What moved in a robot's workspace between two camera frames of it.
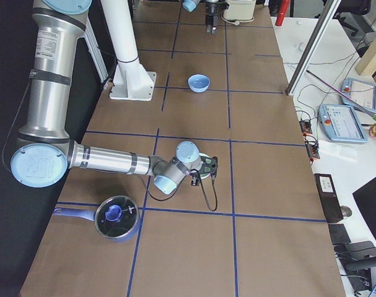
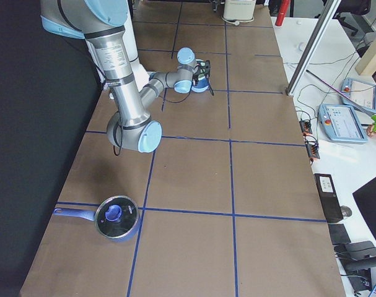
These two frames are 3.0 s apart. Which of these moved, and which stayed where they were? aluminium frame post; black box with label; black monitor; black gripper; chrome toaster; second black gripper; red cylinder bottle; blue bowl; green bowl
Moved: black gripper; green bowl; second black gripper
Stayed: aluminium frame post; black box with label; chrome toaster; blue bowl; black monitor; red cylinder bottle
